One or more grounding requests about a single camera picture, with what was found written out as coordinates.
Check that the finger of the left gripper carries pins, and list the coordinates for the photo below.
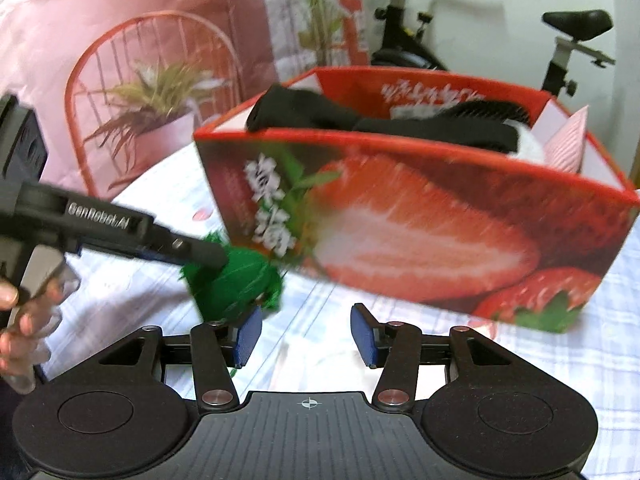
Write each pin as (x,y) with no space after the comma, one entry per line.
(176,248)

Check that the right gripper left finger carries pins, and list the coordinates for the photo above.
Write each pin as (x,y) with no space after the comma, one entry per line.
(215,348)

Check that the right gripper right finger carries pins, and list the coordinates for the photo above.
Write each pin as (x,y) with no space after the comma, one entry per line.
(394,348)

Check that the green drawstring pouch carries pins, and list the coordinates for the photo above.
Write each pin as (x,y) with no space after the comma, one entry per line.
(249,279)

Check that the black white glove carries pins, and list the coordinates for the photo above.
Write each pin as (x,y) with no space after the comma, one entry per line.
(491,125)

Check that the pink soft cloth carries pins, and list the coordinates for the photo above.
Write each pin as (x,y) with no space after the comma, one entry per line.
(564,151)

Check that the person left hand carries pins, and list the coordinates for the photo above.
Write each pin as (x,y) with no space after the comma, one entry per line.
(22,341)

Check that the red strawberry cardboard box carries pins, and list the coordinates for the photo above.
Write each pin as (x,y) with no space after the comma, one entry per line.
(433,223)

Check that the pink printed backdrop cloth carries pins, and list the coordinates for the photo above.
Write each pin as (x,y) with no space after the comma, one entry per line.
(119,85)

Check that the black exercise bike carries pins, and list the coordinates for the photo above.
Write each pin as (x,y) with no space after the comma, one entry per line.
(543,44)

